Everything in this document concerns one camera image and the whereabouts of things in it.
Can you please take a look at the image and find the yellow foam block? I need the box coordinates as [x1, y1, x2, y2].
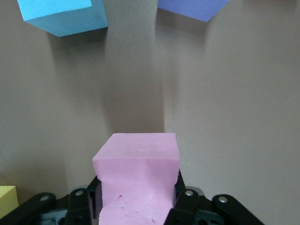
[0, 185, 19, 215]

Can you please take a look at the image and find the pink foam block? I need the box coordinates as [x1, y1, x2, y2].
[92, 133, 181, 225]

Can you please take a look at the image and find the blue foam block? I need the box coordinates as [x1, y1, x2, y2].
[16, 0, 109, 38]

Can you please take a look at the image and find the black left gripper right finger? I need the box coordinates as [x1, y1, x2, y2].
[165, 170, 204, 225]

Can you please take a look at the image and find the purple foam block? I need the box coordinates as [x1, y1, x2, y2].
[156, 0, 228, 23]

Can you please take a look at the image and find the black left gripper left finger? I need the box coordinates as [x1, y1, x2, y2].
[67, 174, 104, 225]

